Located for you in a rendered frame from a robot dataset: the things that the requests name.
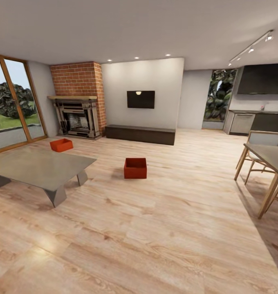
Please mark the storage box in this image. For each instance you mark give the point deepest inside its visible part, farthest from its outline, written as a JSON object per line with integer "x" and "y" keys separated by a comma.
{"x": 61, "y": 145}
{"x": 135, "y": 168}

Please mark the fixed window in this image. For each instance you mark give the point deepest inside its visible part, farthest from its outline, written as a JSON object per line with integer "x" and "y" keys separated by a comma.
{"x": 222, "y": 86}

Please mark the coffee table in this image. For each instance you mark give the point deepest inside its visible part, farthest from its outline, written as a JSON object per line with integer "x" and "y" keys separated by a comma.
{"x": 45, "y": 169}

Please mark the dishwasher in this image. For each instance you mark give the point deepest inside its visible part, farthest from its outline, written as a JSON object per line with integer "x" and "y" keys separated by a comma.
{"x": 242, "y": 124}

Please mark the breakfast table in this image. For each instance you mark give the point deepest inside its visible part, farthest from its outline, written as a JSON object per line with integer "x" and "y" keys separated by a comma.
{"x": 269, "y": 156}

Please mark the cabinet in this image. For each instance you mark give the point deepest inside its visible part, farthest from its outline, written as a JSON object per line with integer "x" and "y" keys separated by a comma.
{"x": 145, "y": 134}
{"x": 257, "y": 79}

